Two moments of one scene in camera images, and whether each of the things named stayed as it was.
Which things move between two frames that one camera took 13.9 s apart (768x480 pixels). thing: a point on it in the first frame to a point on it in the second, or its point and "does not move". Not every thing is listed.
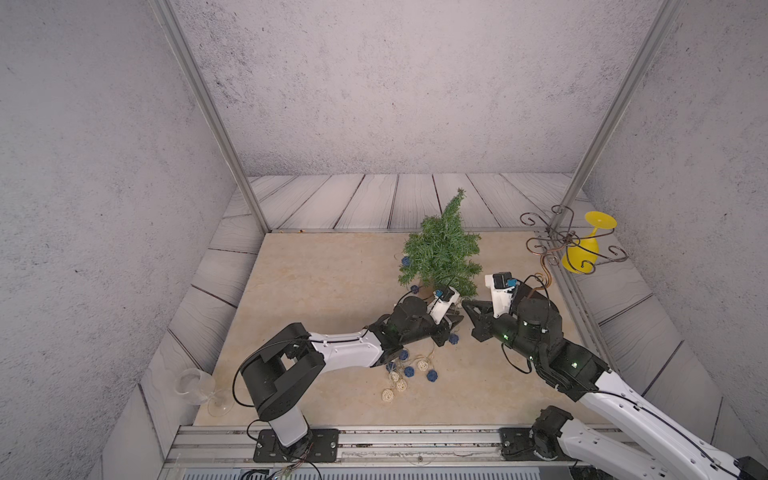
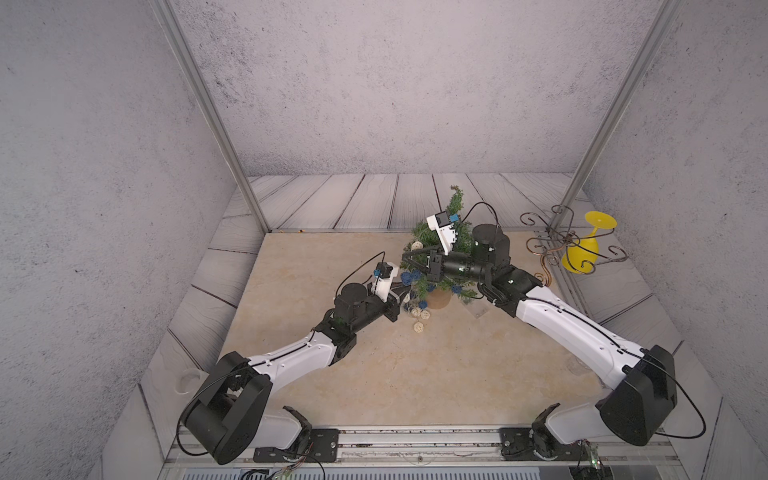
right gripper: [482, 322] to [436, 265]
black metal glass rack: [559, 241] does not move
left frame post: [209, 109] does not move
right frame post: [618, 109] does not move
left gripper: [443, 329] to [392, 306]
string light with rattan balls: [405, 368] to [408, 278]
